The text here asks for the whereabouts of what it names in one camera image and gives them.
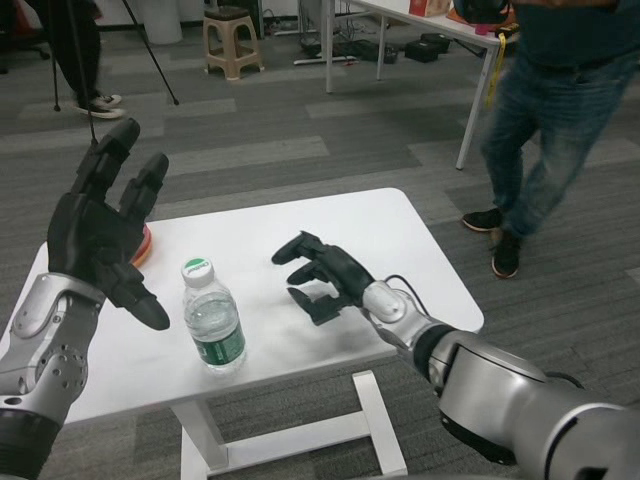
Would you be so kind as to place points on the white table base frame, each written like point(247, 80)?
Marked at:
point(372, 425)

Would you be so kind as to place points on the round wooden plate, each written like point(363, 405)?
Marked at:
point(142, 258)

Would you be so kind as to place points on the orange tissue box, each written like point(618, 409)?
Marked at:
point(430, 6)

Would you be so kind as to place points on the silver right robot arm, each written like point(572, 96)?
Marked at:
point(500, 380)

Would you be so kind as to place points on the white waste bin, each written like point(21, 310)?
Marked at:
point(167, 20)

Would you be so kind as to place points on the person in teal shirt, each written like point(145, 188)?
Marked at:
point(550, 100)

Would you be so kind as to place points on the beige plastic stool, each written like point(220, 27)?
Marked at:
point(232, 15)

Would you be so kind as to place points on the person in black trousers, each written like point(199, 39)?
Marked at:
point(75, 45)

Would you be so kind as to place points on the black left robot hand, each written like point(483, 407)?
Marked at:
point(85, 235)

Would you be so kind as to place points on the black equipment case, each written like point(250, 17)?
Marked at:
point(365, 51)
point(427, 49)

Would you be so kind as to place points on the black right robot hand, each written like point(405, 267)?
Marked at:
point(340, 270)

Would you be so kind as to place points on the white office table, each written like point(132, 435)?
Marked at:
point(430, 15)

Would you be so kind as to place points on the black office chair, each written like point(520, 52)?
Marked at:
point(25, 52)

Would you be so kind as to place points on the black tripod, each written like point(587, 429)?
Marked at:
point(160, 70)

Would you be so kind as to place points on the clear plastic water bottle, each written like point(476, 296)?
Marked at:
point(215, 320)

